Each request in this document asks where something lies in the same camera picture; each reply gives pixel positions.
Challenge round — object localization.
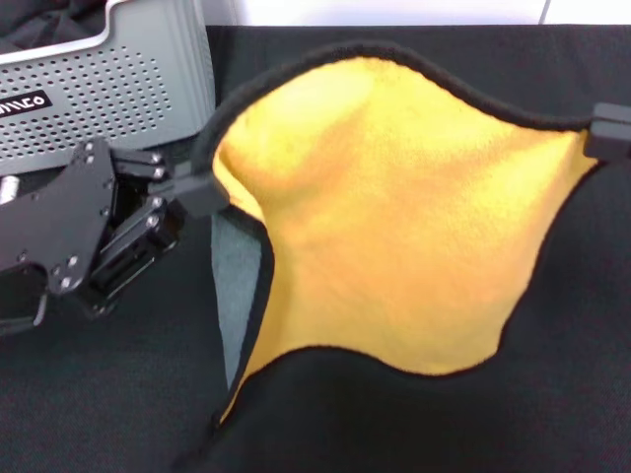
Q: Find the grey perforated storage box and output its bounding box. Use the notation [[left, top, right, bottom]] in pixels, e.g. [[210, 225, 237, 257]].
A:
[[0, 0, 218, 177]]

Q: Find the black cloth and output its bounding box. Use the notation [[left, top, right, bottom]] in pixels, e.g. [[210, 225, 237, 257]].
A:
[[0, 0, 112, 53]]

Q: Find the yellow and grey-green towel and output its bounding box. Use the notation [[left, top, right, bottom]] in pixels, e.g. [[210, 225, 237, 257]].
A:
[[189, 41, 603, 431]]

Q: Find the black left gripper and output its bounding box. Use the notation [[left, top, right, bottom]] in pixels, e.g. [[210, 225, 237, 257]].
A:
[[0, 137, 232, 325]]

